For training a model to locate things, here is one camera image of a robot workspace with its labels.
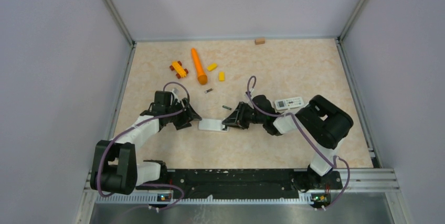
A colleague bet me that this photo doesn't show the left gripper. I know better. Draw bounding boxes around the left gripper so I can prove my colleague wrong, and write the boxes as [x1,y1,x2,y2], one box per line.
[165,98,201,130]

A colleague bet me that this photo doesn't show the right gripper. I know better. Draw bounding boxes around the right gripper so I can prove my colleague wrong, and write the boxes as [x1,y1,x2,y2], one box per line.
[223,101,266,130]

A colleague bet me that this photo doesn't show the white remote with dark screen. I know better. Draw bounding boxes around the white remote with dark screen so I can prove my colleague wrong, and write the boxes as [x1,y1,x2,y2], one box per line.
[198,119,229,132]

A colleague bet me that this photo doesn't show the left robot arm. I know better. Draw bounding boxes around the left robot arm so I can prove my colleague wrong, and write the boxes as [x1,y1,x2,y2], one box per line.
[90,91,202,197]

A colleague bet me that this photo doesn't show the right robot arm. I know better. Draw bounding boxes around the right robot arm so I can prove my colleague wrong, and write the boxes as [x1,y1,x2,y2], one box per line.
[222,95,354,188]

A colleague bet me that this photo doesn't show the white air conditioner remote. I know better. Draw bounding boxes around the white air conditioner remote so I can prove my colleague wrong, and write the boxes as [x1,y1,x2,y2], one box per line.
[274,97,305,111]

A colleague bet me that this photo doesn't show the green battery lower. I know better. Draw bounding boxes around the green battery lower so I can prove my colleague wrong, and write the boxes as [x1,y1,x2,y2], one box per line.
[222,105,232,110]

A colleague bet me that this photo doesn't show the orange toy microphone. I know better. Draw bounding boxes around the orange toy microphone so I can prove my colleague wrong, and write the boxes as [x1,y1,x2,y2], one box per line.
[191,48,208,85]

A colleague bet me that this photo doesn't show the yellow block lower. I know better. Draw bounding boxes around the yellow block lower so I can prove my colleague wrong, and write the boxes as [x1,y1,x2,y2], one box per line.
[218,71,225,82]

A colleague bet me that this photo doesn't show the yellow block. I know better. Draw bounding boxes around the yellow block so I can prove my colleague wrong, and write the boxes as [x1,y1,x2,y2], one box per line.
[206,63,218,71]
[218,71,225,82]

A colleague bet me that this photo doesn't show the yellow toy car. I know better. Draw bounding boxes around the yellow toy car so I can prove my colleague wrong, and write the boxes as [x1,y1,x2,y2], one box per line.
[169,61,188,79]

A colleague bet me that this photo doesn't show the yellow block upper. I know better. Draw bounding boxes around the yellow block upper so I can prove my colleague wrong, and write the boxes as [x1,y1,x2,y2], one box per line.
[206,63,218,71]

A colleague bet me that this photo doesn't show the brown wooden block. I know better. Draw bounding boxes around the brown wooden block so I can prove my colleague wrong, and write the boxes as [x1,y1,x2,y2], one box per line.
[255,38,266,45]

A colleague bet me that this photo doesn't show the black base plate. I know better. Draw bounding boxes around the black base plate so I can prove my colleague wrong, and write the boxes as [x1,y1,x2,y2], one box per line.
[158,169,344,200]

